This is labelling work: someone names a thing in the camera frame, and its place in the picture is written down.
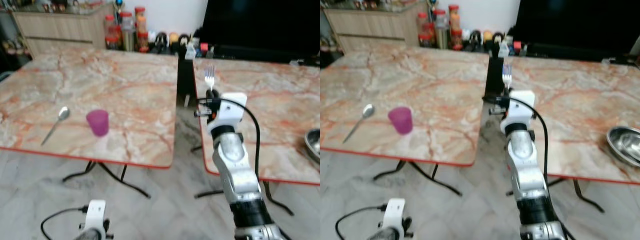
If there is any silver metal fork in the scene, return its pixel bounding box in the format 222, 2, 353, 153
502, 62, 514, 91
204, 64, 216, 92

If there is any marble-print folding table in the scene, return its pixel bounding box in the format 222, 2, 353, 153
0, 48, 179, 199
505, 56, 640, 214
320, 46, 491, 197
192, 57, 321, 217

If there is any black flat television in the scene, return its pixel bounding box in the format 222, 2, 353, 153
198, 0, 321, 51
512, 0, 640, 51

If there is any steel canister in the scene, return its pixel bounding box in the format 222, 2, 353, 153
121, 27, 136, 52
435, 25, 449, 50

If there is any purple plastic cup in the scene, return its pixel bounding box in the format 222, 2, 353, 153
85, 109, 110, 138
388, 106, 414, 135

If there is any stainless steel bowl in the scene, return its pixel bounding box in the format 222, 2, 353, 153
606, 126, 640, 168
303, 128, 321, 163

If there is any silver metal spoon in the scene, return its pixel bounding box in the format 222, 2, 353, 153
41, 106, 71, 147
343, 104, 376, 144

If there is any light wooden cabinet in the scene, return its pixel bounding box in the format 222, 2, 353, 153
324, 2, 426, 53
11, 2, 117, 57

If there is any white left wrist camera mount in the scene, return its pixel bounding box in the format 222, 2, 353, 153
382, 198, 407, 233
84, 200, 107, 235

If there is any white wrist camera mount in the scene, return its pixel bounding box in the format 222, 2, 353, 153
206, 92, 248, 132
84, 200, 107, 235
382, 198, 407, 233
501, 91, 536, 133

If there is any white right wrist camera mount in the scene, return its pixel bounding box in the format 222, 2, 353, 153
501, 91, 536, 133
206, 92, 248, 132

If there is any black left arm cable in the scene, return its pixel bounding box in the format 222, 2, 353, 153
335, 204, 388, 240
40, 205, 91, 240

